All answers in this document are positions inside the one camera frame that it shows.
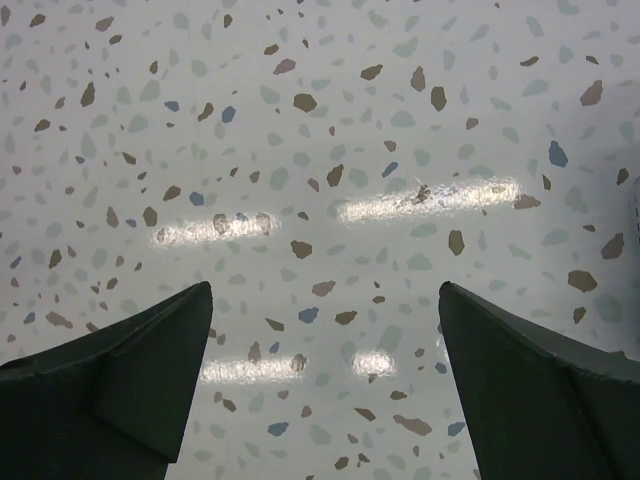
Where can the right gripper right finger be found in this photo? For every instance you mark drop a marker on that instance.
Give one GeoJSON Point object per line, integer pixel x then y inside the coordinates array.
{"type": "Point", "coordinates": [537, 404]}

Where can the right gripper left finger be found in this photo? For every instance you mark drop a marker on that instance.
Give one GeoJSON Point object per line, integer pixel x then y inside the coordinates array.
{"type": "Point", "coordinates": [113, 404]}

